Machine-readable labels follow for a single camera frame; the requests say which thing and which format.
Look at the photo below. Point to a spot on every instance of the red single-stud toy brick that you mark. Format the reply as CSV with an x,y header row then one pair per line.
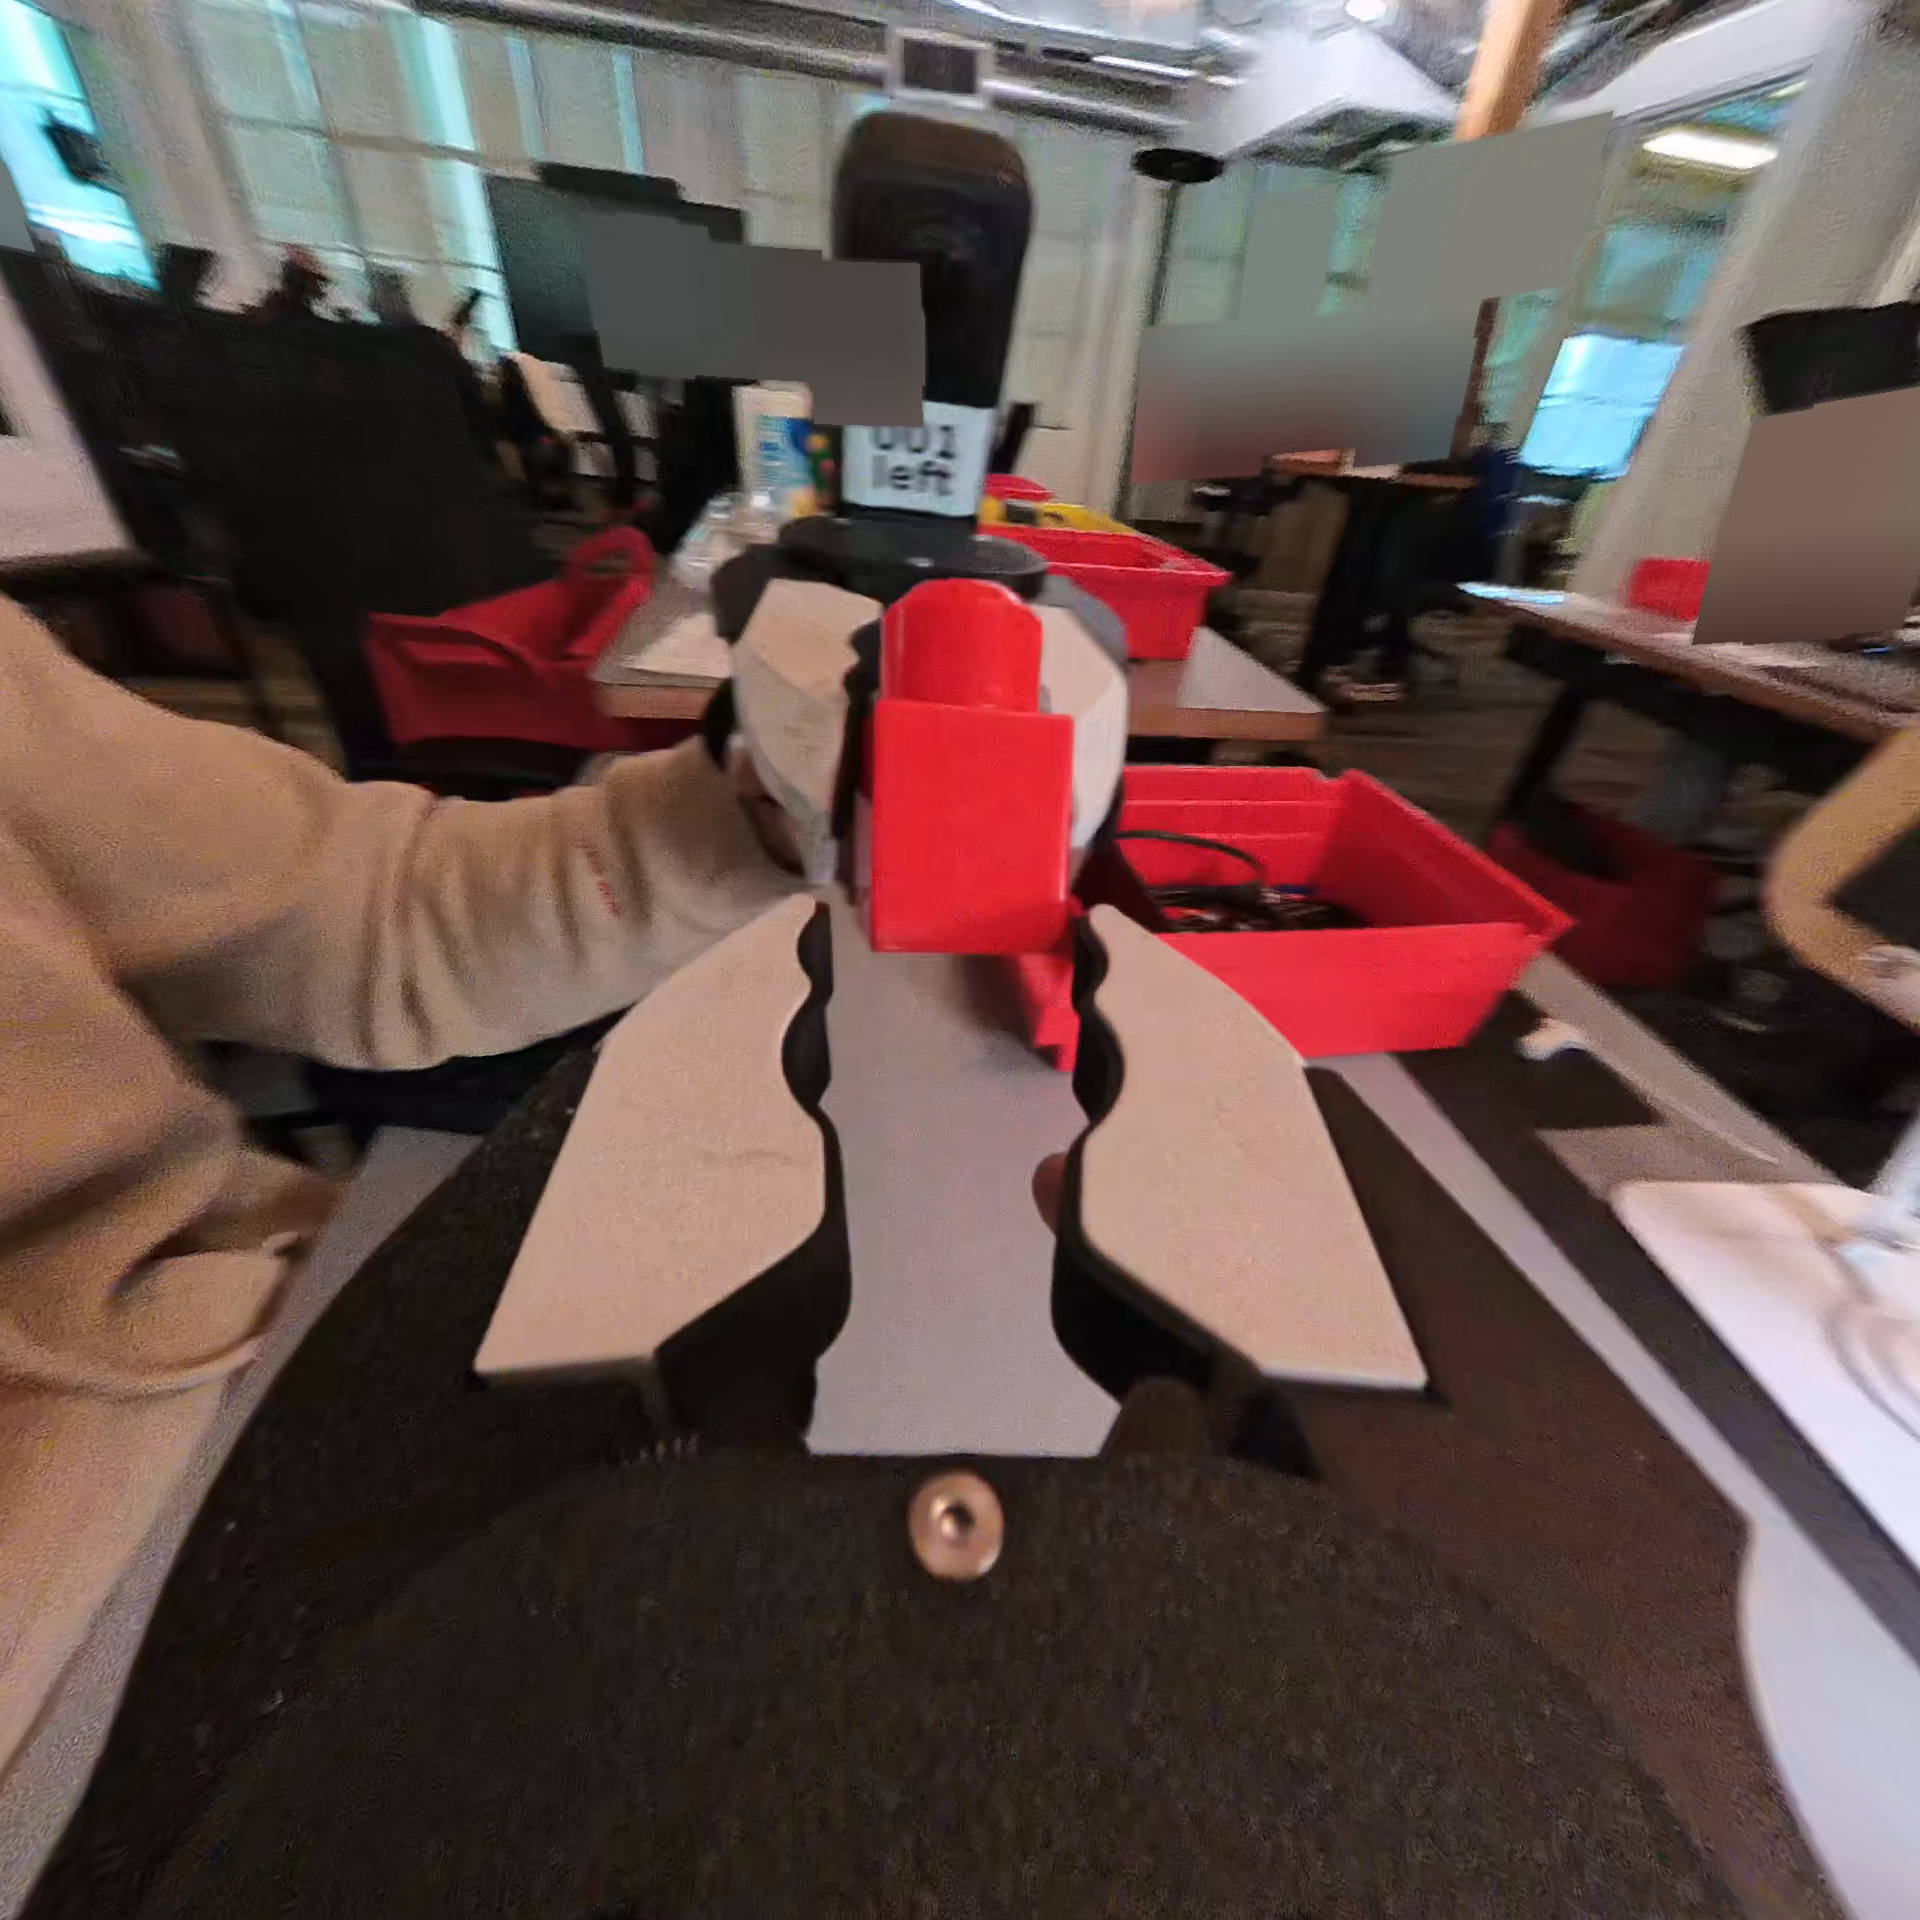
x,y
968,810

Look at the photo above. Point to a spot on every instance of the small red plastic bin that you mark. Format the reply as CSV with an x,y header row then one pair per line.
x,y
1669,589

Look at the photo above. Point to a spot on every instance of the person in beige hoodie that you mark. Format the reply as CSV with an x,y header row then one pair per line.
x,y
135,1126

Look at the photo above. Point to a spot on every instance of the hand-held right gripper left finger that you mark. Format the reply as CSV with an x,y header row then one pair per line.
x,y
675,1184

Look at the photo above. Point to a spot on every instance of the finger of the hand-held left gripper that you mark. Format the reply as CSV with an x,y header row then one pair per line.
x,y
1095,720
797,690

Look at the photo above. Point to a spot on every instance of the black floor lamp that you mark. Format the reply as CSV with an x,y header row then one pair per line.
x,y
1177,299

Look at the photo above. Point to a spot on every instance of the white wipes canister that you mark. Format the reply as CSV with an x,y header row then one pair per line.
x,y
775,451

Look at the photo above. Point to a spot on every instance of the long yellow plastic bin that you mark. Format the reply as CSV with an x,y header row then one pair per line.
x,y
1049,512

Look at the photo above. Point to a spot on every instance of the person's left forearm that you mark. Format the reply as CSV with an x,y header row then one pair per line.
x,y
571,902

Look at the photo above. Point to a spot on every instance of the clear plastic bag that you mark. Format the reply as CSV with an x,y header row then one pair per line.
x,y
721,539

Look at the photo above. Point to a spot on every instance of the red fabric floor bin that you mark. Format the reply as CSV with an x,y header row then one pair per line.
x,y
1605,902

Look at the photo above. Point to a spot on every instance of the grey desk with wooden edge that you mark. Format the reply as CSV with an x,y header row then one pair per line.
x,y
1230,698

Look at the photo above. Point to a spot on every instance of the black high-back chair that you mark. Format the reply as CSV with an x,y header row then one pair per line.
x,y
347,480

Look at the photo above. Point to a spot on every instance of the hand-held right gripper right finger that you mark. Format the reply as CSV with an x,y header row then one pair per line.
x,y
1244,1215

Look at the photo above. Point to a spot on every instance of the small white plastic clip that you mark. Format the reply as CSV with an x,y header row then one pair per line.
x,y
1553,1039

